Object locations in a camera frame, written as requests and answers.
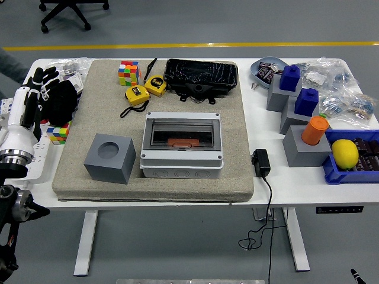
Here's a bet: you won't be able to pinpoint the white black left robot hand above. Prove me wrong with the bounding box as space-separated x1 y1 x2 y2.
0 66 62 155

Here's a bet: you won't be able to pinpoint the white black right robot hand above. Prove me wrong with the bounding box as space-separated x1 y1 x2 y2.
350 268 367 284

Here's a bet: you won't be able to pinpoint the orange cylinder battery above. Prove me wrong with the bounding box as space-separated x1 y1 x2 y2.
301 115 330 146
167 137 200 149

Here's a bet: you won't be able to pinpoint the grey electrical box clear lid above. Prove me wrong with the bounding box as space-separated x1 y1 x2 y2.
139 111 224 180

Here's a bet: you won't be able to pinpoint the white circuit breaker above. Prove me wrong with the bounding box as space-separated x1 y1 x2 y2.
0 99 14 122

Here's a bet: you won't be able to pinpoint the colourful puzzle cube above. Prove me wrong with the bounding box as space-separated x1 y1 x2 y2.
117 60 141 87
46 120 73 146

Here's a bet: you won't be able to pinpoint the black cloth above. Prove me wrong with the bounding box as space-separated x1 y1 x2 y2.
40 80 79 127

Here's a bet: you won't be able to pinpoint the white power strip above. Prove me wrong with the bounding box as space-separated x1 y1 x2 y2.
25 137 53 181

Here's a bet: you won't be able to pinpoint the person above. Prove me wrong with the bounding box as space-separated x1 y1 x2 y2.
0 47 31 89

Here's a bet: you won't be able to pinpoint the white table leg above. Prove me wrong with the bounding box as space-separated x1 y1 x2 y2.
282 206 311 272
73 210 99 277

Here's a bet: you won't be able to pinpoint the black table control panel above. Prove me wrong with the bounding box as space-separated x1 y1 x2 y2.
315 205 364 214

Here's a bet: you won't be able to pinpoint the clear bag of parts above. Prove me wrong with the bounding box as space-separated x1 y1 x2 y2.
319 87 379 122
291 57 358 91
49 56 93 80

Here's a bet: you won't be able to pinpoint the blue plastic bin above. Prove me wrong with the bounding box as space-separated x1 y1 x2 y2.
322 129 379 185

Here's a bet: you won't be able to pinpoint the grey cube holder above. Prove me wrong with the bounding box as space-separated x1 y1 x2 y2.
282 125 332 168
83 133 137 185

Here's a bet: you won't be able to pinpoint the black office chair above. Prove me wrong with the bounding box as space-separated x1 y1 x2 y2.
38 0 110 34

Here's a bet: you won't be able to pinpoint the yellow lemon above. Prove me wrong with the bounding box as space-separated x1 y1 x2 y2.
331 138 359 170

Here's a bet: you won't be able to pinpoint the yellow tape measure 5m print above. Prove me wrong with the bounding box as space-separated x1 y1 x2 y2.
143 57 168 97

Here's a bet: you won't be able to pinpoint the black power adapter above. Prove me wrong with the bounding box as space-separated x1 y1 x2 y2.
250 149 271 178

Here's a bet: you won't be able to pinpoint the grey block holder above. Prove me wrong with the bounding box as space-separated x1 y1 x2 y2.
280 96 320 135
266 73 303 112

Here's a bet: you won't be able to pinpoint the grey-brown mat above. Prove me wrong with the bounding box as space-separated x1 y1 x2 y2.
52 59 256 204

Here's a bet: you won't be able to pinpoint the blue bottle-shaped block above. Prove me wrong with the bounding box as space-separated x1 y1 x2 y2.
294 88 319 117
280 65 301 92

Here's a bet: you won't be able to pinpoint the black plastic tray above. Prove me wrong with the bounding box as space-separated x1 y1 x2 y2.
163 58 239 105

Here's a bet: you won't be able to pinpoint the wrapped dark candies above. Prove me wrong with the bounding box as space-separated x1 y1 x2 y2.
256 61 281 83

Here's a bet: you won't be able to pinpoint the blue-grey plate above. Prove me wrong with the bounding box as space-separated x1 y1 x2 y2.
250 56 290 89

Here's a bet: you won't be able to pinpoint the white wall socket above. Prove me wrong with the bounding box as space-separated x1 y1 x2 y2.
60 72 85 95

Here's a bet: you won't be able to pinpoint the black adapter cord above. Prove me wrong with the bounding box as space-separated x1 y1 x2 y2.
238 174 290 284

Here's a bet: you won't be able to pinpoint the grey under-table bracket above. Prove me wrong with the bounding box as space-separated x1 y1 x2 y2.
253 208 278 221

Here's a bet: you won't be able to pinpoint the yellow tape measure black strap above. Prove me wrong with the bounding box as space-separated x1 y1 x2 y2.
120 85 151 119

